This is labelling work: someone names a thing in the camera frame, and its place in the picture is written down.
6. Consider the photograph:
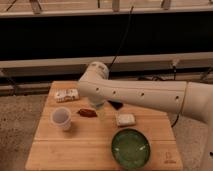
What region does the white ceramic cup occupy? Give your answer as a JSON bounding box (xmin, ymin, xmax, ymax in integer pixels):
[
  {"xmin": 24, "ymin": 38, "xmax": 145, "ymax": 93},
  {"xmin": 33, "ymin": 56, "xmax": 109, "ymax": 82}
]
[{"xmin": 50, "ymin": 107, "xmax": 71, "ymax": 131}]

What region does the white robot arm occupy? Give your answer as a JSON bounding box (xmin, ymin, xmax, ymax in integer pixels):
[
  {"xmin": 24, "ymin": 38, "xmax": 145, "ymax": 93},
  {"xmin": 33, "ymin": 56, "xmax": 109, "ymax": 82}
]
[{"xmin": 77, "ymin": 62, "xmax": 213, "ymax": 171}]

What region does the black smartphone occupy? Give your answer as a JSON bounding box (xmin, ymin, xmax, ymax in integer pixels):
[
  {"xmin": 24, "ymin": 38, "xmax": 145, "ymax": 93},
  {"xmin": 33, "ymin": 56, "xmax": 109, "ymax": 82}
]
[{"xmin": 108, "ymin": 101, "xmax": 123, "ymax": 110}]

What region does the white sponge block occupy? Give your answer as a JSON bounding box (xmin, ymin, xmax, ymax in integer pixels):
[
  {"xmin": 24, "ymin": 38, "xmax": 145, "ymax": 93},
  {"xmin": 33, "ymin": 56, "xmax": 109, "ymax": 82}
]
[{"xmin": 116, "ymin": 114, "xmax": 136, "ymax": 127}]

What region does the wooden cutting board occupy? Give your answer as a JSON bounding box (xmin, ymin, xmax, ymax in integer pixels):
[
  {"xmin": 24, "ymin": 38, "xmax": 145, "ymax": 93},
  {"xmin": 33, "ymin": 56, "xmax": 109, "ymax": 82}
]
[{"xmin": 26, "ymin": 81, "xmax": 183, "ymax": 171}]

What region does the black hanging cable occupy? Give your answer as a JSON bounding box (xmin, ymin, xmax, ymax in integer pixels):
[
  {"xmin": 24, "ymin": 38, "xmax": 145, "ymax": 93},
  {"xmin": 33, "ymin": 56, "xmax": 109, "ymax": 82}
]
[{"xmin": 108, "ymin": 4, "xmax": 135, "ymax": 71}]

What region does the white metal rail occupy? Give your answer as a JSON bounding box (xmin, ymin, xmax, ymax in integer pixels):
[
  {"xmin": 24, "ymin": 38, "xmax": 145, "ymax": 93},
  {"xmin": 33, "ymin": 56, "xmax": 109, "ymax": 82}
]
[{"xmin": 0, "ymin": 52, "xmax": 213, "ymax": 78}]

